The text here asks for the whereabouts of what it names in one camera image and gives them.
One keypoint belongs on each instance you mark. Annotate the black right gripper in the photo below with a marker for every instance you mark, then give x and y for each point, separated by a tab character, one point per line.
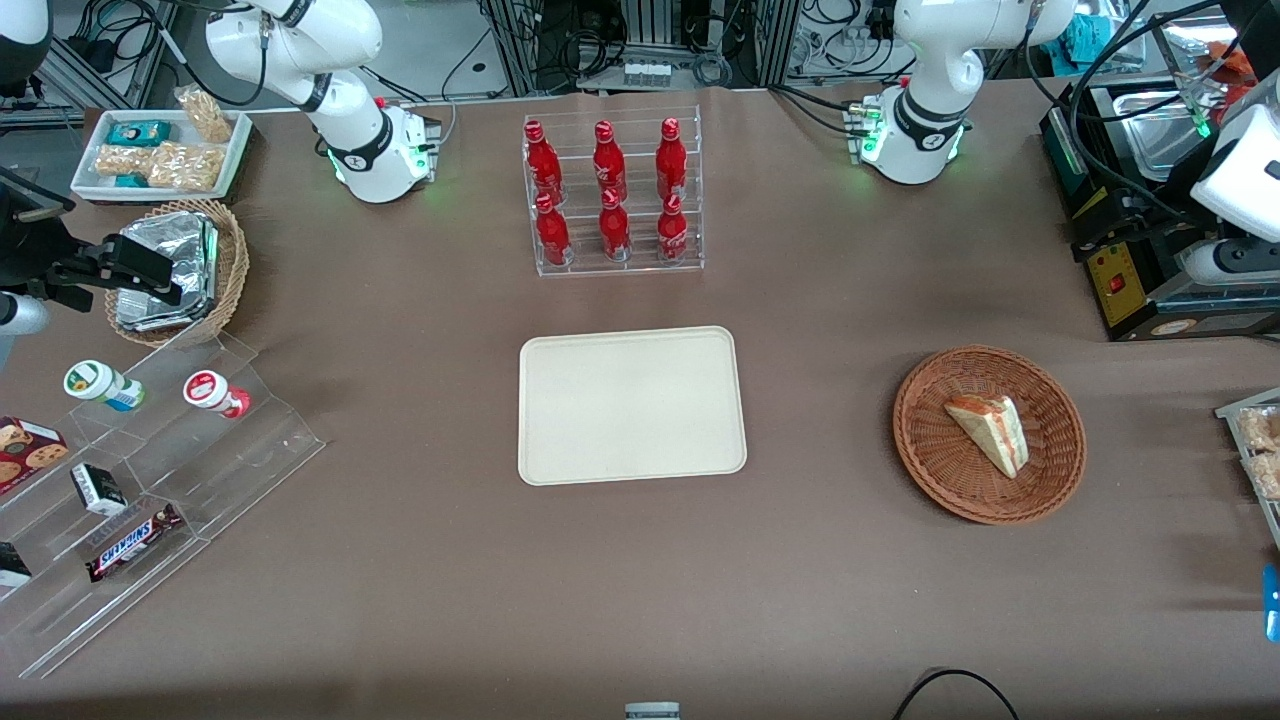
28	258

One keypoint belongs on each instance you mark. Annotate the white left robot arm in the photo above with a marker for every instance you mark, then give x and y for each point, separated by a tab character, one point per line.
930	100

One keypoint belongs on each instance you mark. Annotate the light wicker basket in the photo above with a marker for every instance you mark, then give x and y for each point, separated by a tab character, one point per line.
233	270

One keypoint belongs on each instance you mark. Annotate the white rectangular snack tray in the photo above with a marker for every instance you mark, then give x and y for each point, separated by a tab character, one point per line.
165	118

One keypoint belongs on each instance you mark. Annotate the cream rectangular tray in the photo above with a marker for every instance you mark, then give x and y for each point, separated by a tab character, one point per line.
630	405

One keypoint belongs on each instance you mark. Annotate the brown round wicker basket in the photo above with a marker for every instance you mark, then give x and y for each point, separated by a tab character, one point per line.
930	450

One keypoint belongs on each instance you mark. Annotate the triangular wrapped sandwich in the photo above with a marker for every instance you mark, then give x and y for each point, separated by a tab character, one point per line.
995	430

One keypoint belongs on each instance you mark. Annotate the aluminium foil container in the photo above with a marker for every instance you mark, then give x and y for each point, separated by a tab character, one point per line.
190	255

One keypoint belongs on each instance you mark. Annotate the small teal snack pack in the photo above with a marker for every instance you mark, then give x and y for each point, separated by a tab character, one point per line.
131	180

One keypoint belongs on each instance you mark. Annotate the clear bag of snacks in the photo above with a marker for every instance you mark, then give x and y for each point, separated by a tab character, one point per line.
185	166
205	115
1268	475
1262	428
122	161

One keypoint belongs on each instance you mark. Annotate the green capped yogurt bottle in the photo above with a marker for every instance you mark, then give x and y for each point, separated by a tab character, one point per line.
100	385

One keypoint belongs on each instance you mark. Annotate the red capped yogurt bottle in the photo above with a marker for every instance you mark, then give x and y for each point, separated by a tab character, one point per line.
212	392

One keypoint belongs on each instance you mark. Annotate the teal snack box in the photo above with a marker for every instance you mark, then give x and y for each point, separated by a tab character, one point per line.
138	133

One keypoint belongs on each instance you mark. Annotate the clear acrylic stepped display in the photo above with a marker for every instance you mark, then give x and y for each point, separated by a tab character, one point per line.
250	440

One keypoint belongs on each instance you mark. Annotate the chocolate cookie box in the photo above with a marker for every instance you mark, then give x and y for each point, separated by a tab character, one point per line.
28	452

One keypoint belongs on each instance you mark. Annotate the small black white box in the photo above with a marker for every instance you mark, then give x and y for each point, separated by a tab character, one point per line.
98	489

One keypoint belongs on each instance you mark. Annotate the snickers chocolate bar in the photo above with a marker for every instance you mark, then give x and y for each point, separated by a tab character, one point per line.
133	543

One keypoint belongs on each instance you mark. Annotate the small black packet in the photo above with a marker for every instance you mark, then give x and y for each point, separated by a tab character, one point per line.
12	565

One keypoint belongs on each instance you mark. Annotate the red cola bottle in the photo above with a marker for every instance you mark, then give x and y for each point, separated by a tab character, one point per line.
608	165
553	235
673	235
671	165
543	165
614	232

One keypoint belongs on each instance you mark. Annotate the clear acrylic bottle rack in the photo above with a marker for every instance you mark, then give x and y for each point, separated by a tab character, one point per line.
585	263

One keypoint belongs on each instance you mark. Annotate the white power strip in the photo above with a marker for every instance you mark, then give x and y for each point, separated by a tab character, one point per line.
646	73

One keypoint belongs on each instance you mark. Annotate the grey device edge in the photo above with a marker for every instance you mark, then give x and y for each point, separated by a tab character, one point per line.
652	712

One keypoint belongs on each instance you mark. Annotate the black countertop machine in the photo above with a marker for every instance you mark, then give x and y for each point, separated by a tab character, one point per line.
1130	290

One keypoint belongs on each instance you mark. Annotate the steel pan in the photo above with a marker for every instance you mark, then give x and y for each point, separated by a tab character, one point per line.
1160	130

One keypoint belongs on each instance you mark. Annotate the blue plastic object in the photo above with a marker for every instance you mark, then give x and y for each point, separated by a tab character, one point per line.
1272	600

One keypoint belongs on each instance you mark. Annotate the aluminium frame rack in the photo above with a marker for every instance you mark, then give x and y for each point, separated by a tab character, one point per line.
770	40

